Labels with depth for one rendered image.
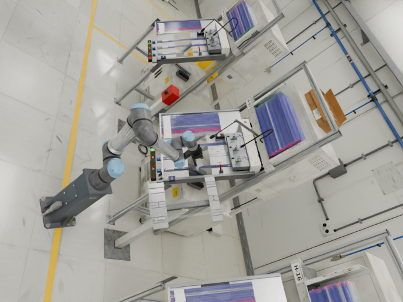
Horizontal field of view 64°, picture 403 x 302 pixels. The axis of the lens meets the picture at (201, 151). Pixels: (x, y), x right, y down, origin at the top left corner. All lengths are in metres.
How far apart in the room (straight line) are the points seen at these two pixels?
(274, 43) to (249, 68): 0.36
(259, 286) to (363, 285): 0.59
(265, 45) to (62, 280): 2.77
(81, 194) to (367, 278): 1.83
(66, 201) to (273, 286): 1.49
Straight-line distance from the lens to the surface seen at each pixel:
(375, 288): 2.17
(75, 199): 2.39
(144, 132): 1.87
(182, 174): 2.50
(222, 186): 3.27
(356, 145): 3.96
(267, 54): 3.63
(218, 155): 2.62
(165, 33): 3.83
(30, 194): 2.72
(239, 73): 3.70
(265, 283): 2.23
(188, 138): 2.18
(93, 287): 2.72
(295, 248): 3.91
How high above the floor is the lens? 2.25
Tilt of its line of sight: 30 degrees down
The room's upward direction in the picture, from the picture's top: 57 degrees clockwise
